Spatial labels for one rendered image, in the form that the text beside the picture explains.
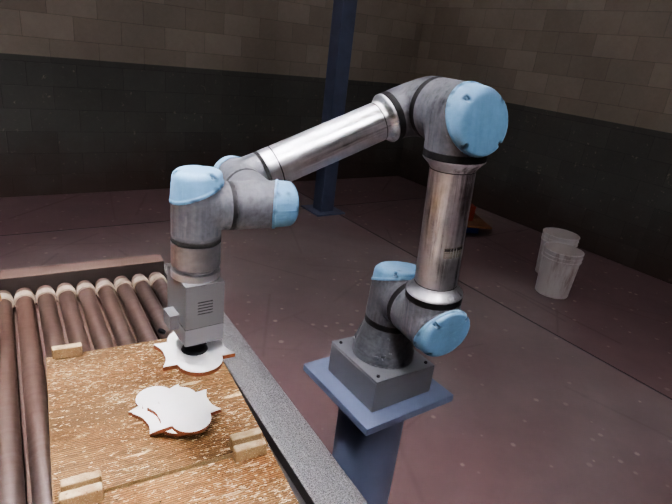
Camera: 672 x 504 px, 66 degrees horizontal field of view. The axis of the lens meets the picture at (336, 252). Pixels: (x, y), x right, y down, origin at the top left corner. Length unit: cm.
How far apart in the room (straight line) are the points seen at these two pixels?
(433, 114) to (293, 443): 66
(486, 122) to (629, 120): 464
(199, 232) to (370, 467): 83
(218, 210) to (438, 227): 42
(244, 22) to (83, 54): 162
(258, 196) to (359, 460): 80
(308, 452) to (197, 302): 39
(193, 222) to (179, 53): 495
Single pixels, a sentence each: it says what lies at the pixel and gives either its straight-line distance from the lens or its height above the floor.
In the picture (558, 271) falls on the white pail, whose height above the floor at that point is 23.
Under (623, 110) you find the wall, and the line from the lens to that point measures 557.
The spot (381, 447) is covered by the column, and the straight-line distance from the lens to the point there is 135.
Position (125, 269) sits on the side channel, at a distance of 167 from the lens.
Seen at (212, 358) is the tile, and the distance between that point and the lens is 88.
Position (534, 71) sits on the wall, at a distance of 610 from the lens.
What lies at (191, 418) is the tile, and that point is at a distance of 103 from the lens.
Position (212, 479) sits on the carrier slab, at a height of 94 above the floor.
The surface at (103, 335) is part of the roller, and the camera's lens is 137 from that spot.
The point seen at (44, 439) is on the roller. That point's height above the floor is 92.
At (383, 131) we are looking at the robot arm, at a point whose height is 149.
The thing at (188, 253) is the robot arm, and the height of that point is 132.
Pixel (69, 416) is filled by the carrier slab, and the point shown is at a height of 94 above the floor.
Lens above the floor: 163
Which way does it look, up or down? 22 degrees down
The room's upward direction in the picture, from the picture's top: 7 degrees clockwise
